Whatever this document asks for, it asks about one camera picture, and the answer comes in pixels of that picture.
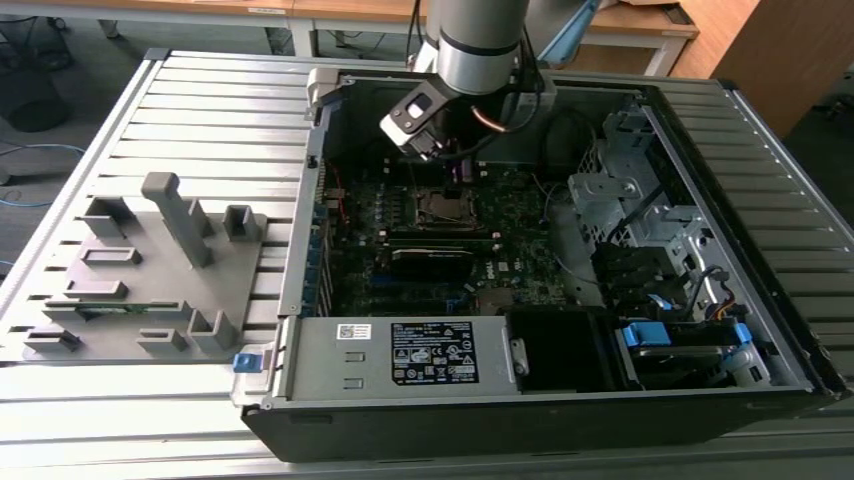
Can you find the RAM slot white clips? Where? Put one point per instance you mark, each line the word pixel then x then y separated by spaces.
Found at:
pixel 468 236

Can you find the grey parts rack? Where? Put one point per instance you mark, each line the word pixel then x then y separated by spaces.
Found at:
pixel 221 280

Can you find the grey power supply unit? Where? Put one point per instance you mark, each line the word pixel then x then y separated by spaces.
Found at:
pixel 321 350

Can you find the silver green CPU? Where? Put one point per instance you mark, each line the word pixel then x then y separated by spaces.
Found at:
pixel 446 206

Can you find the black graphics card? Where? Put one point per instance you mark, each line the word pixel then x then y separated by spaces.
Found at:
pixel 430 267

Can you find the black waste bin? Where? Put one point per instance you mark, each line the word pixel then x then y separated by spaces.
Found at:
pixel 34 110

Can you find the metal chipset heat sink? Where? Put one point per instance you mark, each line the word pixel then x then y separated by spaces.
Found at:
pixel 496 298

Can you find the silver metal drive cage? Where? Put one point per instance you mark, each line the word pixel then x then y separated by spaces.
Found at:
pixel 601 187

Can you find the hard disk drive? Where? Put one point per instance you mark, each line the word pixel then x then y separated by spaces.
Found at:
pixel 681 352

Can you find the black grey PC case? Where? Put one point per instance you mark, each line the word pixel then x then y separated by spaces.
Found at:
pixel 468 435

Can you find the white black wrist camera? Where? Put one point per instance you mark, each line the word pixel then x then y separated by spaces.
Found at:
pixel 417 112

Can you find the wooden cabinet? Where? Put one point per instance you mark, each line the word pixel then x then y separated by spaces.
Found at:
pixel 788 55

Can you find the pale blue teach pendant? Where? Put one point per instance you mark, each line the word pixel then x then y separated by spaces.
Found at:
pixel 570 35

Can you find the CPU socket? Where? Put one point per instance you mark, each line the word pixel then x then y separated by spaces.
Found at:
pixel 421 224

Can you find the green RAM stick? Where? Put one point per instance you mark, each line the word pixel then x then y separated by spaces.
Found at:
pixel 110 310

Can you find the wooden top desk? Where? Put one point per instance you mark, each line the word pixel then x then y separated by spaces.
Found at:
pixel 167 4
pixel 641 22

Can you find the blue disk carrier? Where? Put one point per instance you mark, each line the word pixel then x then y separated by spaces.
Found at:
pixel 644 334

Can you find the blue case latch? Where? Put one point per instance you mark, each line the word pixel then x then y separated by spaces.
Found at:
pixel 246 363

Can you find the green motherboard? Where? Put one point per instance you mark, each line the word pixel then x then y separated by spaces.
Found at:
pixel 528 250

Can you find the grey case release latch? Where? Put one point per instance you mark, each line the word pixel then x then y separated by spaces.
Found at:
pixel 322 82

